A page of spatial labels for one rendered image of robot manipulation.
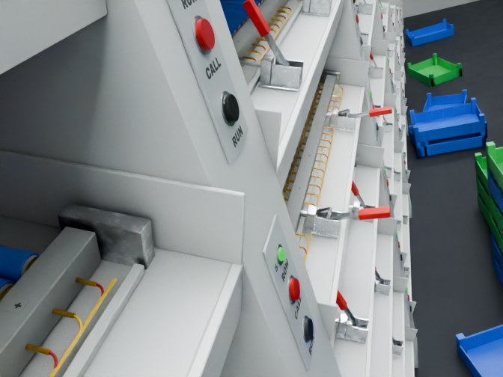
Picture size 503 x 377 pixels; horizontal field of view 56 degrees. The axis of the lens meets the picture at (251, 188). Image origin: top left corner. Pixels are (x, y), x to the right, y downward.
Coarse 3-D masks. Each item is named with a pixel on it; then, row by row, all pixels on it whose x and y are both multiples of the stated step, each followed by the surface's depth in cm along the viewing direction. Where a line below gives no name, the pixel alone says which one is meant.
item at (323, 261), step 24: (336, 72) 90; (360, 72) 90; (360, 96) 88; (312, 120) 79; (336, 144) 73; (336, 168) 68; (288, 192) 63; (312, 192) 63; (336, 192) 63; (312, 240) 55; (336, 240) 55; (312, 264) 52; (336, 264) 52; (336, 288) 49; (336, 312) 41
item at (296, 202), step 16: (320, 96) 81; (336, 96) 85; (320, 112) 77; (320, 128) 72; (304, 160) 65; (320, 160) 67; (304, 176) 62; (304, 192) 59; (320, 192) 61; (288, 208) 56
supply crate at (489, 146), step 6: (486, 144) 133; (492, 144) 132; (486, 150) 134; (492, 150) 132; (498, 150) 134; (492, 156) 133; (498, 156) 135; (492, 162) 131; (498, 162) 136; (492, 168) 132; (498, 168) 126; (498, 174) 127; (498, 180) 128
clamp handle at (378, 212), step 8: (368, 208) 54; (376, 208) 54; (384, 208) 53; (328, 216) 55; (336, 216) 55; (344, 216) 55; (352, 216) 54; (360, 216) 54; (368, 216) 53; (376, 216) 53; (384, 216) 53
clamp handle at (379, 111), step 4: (376, 108) 75; (380, 108) 75; (384, 108) 74; (388, 108) 74; (348, 112) 76; (364, 112) 76; (368, 112) 75; (372, 112) 75; (376, 112) 74; (380, 112) 74; (384, 112) 74; (388, 112) 74; (348, 116) 76; (352, 116) 76; (356, 116) 76; (360, 116) 76; (364, 116) 75; (372, 116) 75
